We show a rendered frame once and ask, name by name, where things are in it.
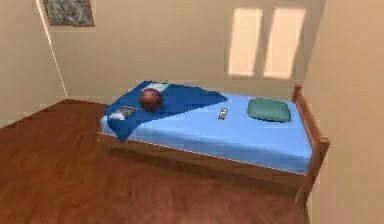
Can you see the dark blue blanket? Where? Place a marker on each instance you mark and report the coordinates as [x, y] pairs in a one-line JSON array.
[[186, 100]]

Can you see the small remote control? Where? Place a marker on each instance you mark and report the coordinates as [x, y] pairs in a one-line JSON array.
[[223, 113]]

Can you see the pale green book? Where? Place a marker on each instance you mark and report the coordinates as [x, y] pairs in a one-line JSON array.
[[158, 86]]

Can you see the brown basketball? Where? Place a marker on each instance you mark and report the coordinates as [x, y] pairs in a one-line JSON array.
[[150, 99]]

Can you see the wooden bed with blue mattress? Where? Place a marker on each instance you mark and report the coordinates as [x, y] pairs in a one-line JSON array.
[[233, 140]]

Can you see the grey book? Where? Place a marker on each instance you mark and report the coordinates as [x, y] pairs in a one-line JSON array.
[[122, 113]]

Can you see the green pillow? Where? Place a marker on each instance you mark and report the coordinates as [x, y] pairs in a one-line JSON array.
[[268, 109]]

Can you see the framed grey picture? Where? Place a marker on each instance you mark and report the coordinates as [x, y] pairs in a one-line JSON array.
[[68, 12]]

